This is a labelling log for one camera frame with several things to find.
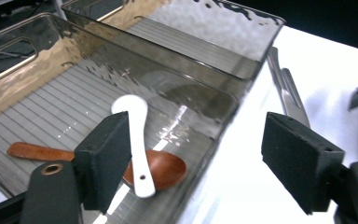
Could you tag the translucent grey plastic bin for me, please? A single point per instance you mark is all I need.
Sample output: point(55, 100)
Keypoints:
point(59, 105)
point(199, 40)

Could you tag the brown wooden spoon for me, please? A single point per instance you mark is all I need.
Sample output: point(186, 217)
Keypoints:
point(167, 168)

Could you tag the metal knife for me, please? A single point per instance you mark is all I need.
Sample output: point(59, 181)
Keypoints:
point(276, 74)

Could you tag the white ceramic spoon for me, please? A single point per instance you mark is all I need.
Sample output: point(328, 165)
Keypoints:
point(140, 140)

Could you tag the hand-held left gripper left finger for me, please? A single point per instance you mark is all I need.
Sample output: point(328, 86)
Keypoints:
point(105, 161)

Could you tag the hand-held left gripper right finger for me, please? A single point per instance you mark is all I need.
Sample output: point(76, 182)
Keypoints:
point(301, 161)

